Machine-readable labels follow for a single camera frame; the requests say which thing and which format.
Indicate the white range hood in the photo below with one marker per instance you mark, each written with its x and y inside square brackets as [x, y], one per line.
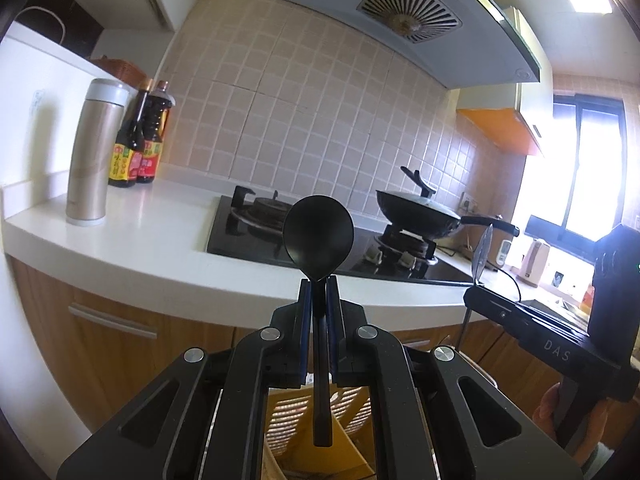
[350, 10]

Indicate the person's right hand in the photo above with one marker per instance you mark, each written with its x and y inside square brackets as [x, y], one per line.
[545, 410]

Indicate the wall power socket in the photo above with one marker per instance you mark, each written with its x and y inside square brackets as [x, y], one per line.
[470, 202]

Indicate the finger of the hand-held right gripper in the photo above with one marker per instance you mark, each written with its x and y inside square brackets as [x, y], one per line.
[500, 310]

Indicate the slim dark sauce bottle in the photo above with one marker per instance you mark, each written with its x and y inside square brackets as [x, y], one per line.
[122, 160]

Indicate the pink white electric kettle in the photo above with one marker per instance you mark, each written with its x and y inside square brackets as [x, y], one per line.
[534, 262]

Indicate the black wok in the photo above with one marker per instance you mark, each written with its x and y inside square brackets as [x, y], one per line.
[415, 220]

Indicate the black glass gas stove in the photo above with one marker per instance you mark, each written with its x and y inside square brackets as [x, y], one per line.
[240, 240]

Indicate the dark framed window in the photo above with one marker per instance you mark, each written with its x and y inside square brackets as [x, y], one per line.
[585, 160]

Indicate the wide dark sauce bottle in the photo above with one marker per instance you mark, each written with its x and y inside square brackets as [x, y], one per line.
[156, 130]

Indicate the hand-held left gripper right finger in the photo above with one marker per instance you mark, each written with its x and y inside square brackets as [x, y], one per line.
[332, 330]

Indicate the orange bottomed upper cabinet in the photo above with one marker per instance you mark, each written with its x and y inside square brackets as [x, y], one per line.
[505, 125]

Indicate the brown wicker basket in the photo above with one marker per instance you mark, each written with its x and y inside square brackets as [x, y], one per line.
[120, 69]

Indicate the yellow plastic utensil basket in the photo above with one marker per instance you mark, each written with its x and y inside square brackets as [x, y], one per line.
[295, 412]

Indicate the champagne steel thermos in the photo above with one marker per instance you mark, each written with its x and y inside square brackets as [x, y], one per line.
[92, 160]

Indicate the small orange container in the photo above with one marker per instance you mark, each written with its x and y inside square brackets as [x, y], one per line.
[587, 300]

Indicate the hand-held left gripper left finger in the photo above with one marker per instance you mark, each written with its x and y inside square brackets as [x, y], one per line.
[306, 330]

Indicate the black plastic spoon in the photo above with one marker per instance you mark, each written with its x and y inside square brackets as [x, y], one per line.
[317, 235]

